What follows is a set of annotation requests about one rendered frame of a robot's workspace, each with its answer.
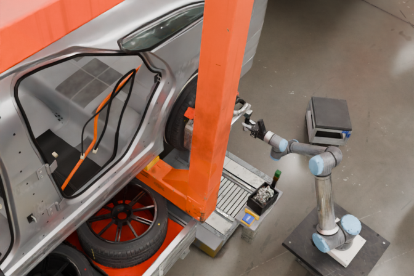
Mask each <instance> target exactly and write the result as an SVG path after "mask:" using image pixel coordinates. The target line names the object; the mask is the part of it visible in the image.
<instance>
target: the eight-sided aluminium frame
mask: <svg viewBox="0 0 414 276"><path fill-rule="evenodd" d="M192 123H193V121H192V120H190V119H189V121H188V123H187V124H186V126H185V136H184V147H185V148H186V149H188V150H190V151H191V147H192V134H193V124H192Z"/></svg>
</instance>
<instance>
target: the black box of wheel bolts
mask: <svg viewBox="0 0 414 276"><path fill-rule="evenodd" d="M278 194H279V192H278V191H277V190H275V189H274V188H273V187H272V186H271V185H269V184H268V183H267V182H266V181H265V182H264V183H263V184H261V185H260V186H259V187H258V188H257V189H256V190H255V191H254V192H253V193H252V194H251V195H249V196H248V201H247V204H246V205H247V206H248V207H250V208H251V209H252V210H253V211H254V212H255V213H257V214H258V215H259V216H261V215H262V214H263V213H264V212H265V211H266V210H267V209H268V208H269V207H271V206H272V205H273V204H274V203H275V202H276V201H277V197H278Z"/></svg>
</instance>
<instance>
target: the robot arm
mask: <svg viewBox="0 0 414 276"><path fill-rule="evenodd" d="M241 124H242V125H243V126H244V130H246V131H247V130H249V131H251V134H250V136H252V135H253V136H254V138H255V139H256V138H259V139H261V140H262V141H264V142H266V143H268V144H269V145H271V146H272V148H271V151H270V157H271V159H273V160H274V161H278V160H280V159H281V157H283V156H285V155H287V154H290V153H297V154H300V155H305V156H311V157H312V158H311V159H310V160H309V169H310V171H311V173H312V174H313V175H314V181H315V192H316V199H317V211H318V218H319V223H318V224H317V227H316V229H317V232H316V233H314V234H313V235H312V238H313V241H314V243H315V245H316V247H317V248H318V249H319V250H320V251H321V252H324V253H326V252H328V251H330V250H332V249H336V250H339V251H346V250H348V249H349V248H350V247H351V246H352V244H353V241H354V238H355V237H356V236H357V235H358V234H359V232H360V230H361V223H360V221H359V220H358V219H357V218H356V217H354V216H353V215H350V214H347V215H345V216H343V217H342V218H341V220H339V221H338V222H335V211H334V203H333V188H332V180H331V169H332V168H334V167H336V166H337V165H339V164H340V163H341V161H342V159H343V154H342V152H341V150H340V149H339V148H338V147H334V146H329V147H321V146H317V145H310V144H303V143H299V142H298V141H297V140H295V139H293V140H290V141H289V142H287V141H286V140H285V139H283V138H281V137H280V136H278V135H276V134H274V133H273V132H271V131H266V128H265V125H264V121H263V119H259V120H258V122H256V121H253V120H250V122H249V125H247V124H245V123H241ZM251 126H253V127H251ZM253 136H252V137H253Z"/></svg>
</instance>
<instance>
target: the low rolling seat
mask: <svg viewBox="0 0 414 276"><path fill-rule="evenodd" d="M305 119H306V121H307V129H308V135H309V142H310V145H316V144H315V143H320V144H331V145H335V147H338V148H339V147H340V145H343V146H345V145H346V143H347V141H348V139H349V137H350V135H351V133H352V124H351V119H350V116H349V110H348V106H347V101H346V100H345V99H334V98H328V97H316V96H312V98H311V99H310V102H309V104H308V107H307V110H306V116H305Z"/></svg>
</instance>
